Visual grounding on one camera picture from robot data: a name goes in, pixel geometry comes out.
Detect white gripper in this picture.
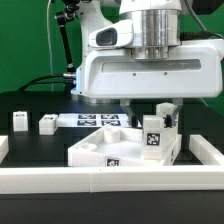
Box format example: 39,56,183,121
79,39,224,128

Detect white square tabletop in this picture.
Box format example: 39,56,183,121
68,126,182,167

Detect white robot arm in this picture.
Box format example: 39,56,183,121
71,0,224,126

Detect white U-shaped obstacle fence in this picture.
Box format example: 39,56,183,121
0,134,224,195

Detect white marker base plate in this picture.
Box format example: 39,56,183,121
58,113,131,127

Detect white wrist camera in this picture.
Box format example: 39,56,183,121
89,19,134,48

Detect black cable bundle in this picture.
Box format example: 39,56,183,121
18,73,76,92

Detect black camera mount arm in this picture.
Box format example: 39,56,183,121
55,0,80,78

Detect grey thin cable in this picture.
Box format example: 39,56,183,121
46,0,56,92

